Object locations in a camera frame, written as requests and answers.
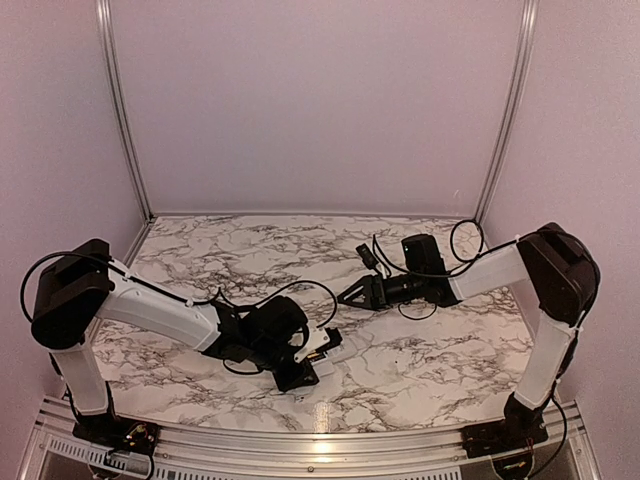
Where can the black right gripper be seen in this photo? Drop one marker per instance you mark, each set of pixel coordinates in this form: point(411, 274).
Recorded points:
point(374, 288)

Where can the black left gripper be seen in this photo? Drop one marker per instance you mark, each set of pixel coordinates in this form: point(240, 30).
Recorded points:
point(291, 380)

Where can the white remote control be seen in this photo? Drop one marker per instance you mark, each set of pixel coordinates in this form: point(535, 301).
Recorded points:
point(333, 356)

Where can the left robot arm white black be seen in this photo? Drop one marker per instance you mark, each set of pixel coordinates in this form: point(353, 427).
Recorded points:
point(76, 287)

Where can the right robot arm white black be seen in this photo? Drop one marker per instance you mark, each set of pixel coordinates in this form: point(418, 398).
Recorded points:
point(555, 264)

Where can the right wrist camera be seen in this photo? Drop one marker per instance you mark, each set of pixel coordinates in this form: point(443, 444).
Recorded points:
point(371, 261)

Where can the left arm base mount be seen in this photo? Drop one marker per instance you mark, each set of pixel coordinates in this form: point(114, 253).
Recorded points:
point(118, 433)

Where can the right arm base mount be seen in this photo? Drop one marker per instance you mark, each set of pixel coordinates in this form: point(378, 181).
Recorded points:
point(496, 437)

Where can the front aluminium rail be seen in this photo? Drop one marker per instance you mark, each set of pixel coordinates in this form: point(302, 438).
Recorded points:
point(185, 452)

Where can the right aluminium frame post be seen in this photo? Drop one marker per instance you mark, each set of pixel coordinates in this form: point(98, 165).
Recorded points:
point(517, 84)

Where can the aluminium frame post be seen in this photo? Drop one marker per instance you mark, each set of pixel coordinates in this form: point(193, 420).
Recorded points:
point(517, 84)
point(109, 47)

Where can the left aluminium frame post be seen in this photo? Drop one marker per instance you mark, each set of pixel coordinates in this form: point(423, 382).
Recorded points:
point(109, 47)

